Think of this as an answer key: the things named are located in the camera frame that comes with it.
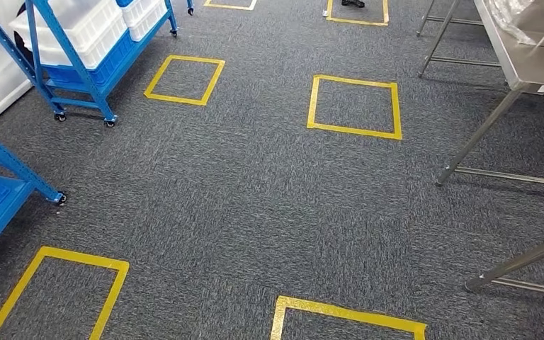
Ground steel workbench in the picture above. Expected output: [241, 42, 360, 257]
[463, 232, 544, 300]

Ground blue metal shelf rack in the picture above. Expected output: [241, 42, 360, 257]
[0, 120, 68, 269]

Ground yellow floor tape square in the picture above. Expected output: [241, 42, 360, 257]
[203, 0, 259, 12]

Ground blue plastic crate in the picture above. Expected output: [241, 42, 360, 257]
[42, 28, 135, 89]

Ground small white plastic bin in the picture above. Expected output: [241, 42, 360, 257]
[118, 0, 169, 43]

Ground blue wheeled cart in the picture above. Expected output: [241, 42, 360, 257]
[0, 0, 179, 128]

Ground steel table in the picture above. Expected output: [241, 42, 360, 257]
[416, 0, 503, 79]
[435, 0, 544, 203]

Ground large white plastic bin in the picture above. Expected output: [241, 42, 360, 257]
[8, 0, 128, 70]

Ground wrapped steel box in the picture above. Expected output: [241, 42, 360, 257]
[487, 0, 544, 49]

